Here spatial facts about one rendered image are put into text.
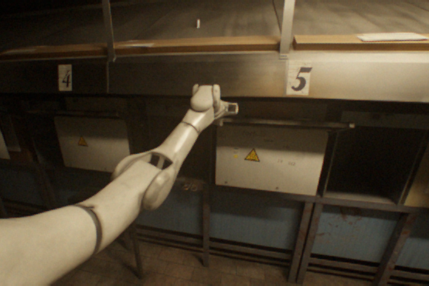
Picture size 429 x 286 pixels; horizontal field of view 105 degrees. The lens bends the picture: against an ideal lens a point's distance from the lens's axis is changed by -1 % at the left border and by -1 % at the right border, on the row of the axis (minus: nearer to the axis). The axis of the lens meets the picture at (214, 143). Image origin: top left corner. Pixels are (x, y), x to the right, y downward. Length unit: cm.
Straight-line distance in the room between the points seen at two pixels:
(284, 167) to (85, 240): 99
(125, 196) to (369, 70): 93
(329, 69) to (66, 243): 90
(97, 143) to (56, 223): 123
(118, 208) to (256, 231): 138
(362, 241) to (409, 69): 124
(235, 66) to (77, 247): 77
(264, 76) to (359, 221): 128
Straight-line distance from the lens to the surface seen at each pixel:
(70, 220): 27
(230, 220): 155
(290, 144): 106
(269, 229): 159
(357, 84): 92
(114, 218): 31
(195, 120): 47
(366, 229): 175
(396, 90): 99
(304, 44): 91
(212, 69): 84
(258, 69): 82
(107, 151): 144
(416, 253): 206
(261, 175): 110
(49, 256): 25
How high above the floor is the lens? 152
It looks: 17 degrees down
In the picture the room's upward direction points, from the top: 1 degrees clockwise
